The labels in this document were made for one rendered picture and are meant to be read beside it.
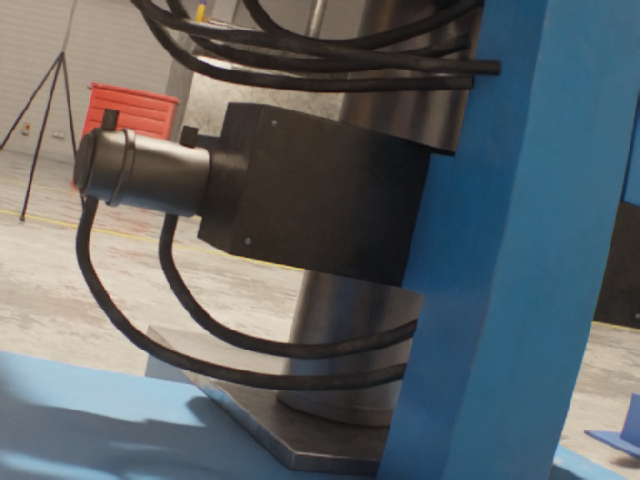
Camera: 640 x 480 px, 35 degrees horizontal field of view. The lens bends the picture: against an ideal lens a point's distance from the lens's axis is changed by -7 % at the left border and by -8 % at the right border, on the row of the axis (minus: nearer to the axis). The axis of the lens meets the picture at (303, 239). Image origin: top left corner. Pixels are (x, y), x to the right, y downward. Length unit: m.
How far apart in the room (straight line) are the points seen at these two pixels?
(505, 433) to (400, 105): 0.61
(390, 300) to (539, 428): 0.44
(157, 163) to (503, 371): 0.57
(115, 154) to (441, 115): 0.54
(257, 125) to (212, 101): 8.21
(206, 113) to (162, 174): 8.07
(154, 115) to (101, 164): 7.39
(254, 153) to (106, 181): 0.24
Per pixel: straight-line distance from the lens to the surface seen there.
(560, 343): 1.39
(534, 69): 1.32
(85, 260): 1.57
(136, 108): 8.91
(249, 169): 1.40
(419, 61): 1.40
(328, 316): 1.75
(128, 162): 1.51
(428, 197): 1.49
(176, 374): 2.09
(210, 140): 1.59
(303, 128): 1.42
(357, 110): 1.76
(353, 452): 1.59
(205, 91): 9.60
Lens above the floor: 0.53
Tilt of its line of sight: 3 degrees down
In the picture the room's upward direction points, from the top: 13 degrees clockwise
